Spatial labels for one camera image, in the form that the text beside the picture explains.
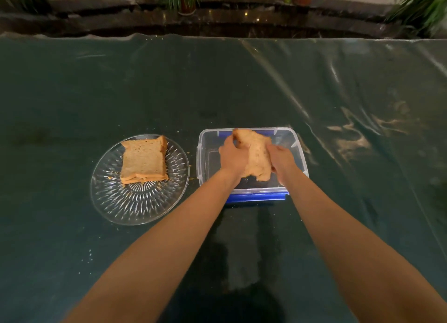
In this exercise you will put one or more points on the person's right thumb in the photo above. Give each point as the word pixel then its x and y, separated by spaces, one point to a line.
pixel 271 147

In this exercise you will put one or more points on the clear plastic container blue clips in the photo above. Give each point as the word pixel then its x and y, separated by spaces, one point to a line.
pixel 244 186

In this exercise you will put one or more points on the person's right forearm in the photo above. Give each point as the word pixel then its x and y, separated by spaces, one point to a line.
pixel 356 253

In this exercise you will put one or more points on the person's right hand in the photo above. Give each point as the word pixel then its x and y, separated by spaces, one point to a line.
pixel 282 160

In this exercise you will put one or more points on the person's left forearm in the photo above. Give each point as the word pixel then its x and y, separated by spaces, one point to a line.
pixel 157 253

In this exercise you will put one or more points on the clear glass patterned plate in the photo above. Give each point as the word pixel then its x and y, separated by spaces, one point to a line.
pixel 139 193

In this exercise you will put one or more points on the person's left thumb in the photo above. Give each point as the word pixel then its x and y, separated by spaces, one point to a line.
pixel 232 141

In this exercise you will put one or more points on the person's left hand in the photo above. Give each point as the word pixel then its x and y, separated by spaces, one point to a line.
pixel 232 158

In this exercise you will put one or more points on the dark green plastic table cover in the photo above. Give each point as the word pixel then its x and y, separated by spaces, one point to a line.
pixel 104 99

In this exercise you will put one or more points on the brown bread sandwich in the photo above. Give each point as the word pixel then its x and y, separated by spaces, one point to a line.
pixel 144 160
pixel 256 155

